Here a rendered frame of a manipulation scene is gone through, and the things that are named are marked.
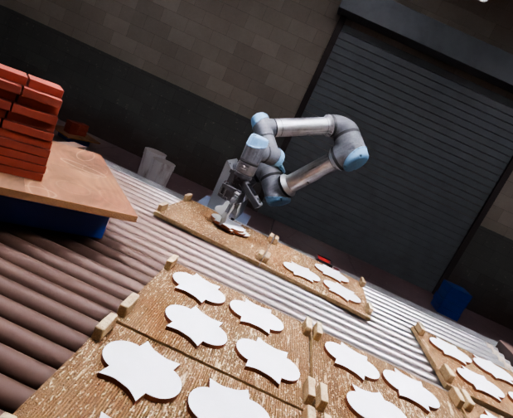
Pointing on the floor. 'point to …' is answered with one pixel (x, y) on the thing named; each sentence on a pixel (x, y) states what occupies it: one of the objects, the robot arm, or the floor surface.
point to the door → (482, 65)
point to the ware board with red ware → (75, 133)
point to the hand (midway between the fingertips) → (227, 222)
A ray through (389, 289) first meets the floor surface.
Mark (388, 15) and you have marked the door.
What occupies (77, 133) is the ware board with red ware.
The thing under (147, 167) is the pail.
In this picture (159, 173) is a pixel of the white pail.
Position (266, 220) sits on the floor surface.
